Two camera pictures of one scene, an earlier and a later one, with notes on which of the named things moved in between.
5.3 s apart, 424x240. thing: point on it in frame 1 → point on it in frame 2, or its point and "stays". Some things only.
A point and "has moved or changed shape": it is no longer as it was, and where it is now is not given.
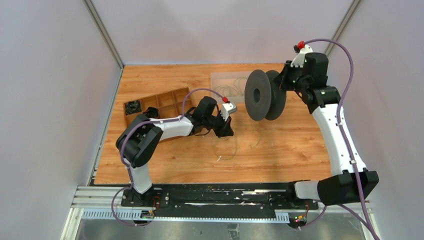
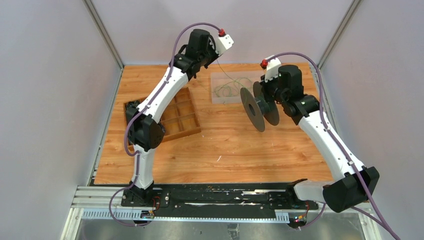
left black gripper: [225, 130] → [215, 55]
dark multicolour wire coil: [132, 107] stays
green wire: [236, 140] → [236, 87]
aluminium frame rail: [105, 204] stays
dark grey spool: [263, 98] has moved or changed shape
